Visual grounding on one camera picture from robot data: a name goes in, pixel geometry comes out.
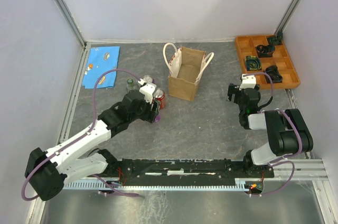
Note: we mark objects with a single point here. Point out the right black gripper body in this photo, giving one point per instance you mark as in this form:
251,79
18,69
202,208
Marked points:
234,90

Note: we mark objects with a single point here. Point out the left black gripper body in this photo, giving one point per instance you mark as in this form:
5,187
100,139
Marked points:
146,112

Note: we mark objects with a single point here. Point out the purple soda can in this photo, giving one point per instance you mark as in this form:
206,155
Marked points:
157,118

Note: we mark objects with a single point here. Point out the red cola can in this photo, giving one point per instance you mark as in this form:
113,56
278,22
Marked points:
159,95

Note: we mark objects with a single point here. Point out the green glass bottle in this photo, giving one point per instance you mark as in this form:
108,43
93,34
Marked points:
131,85

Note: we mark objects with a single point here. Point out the silver top soda can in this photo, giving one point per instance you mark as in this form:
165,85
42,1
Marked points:
148,79

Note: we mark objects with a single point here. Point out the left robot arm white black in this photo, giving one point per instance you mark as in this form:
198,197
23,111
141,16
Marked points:
49,171

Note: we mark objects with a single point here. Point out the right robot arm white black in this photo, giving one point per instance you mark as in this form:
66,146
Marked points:
287,133

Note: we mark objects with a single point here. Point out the green yellow rolled sock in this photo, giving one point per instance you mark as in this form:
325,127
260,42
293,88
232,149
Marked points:
252,63

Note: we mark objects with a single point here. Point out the dark rolled sock front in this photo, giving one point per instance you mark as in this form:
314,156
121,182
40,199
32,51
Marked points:
273,74

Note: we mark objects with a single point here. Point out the orange wooden divided tray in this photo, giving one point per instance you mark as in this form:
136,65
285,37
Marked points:
246,46

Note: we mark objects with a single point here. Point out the black rolled sock centre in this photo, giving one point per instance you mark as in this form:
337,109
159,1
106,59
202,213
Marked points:
265,51

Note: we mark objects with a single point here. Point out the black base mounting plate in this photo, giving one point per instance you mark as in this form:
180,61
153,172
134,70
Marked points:
173,173

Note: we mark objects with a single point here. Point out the dark green sock rear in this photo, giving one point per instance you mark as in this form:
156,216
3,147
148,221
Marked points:
276,39

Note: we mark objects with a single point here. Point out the blue patterned cloth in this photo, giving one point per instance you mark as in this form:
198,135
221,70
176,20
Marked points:
101,59

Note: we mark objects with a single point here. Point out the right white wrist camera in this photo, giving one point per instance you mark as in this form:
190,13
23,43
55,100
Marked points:
247,81

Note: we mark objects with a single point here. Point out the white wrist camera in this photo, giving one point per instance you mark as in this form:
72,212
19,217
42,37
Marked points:
247,81
148,90

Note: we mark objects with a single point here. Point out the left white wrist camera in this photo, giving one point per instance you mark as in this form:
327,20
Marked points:
148,90

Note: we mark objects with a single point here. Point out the blue slotted cable duct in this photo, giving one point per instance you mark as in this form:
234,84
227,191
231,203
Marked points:
95,184

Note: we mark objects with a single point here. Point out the aluminium frame rail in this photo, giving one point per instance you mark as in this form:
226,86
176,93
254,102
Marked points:
305,170

